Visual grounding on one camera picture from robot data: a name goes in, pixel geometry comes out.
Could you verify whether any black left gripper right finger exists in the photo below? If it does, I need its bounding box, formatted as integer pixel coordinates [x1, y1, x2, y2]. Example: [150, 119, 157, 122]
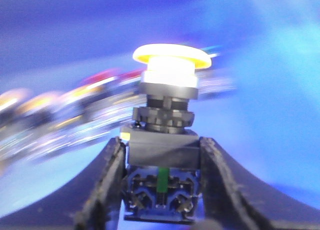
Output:
[200, 137, 320, 230]

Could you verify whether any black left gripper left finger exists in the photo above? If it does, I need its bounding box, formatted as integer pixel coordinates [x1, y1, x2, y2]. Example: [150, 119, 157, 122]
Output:
[0, 137, 126, 230]

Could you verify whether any yellow push button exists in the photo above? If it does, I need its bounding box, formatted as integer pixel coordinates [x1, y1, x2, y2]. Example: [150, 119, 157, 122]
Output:
[120, 43, 212, 224]

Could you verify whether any blue plastic button bin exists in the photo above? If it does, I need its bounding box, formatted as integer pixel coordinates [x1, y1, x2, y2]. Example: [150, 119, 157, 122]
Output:
[0, 0, 320, 230]

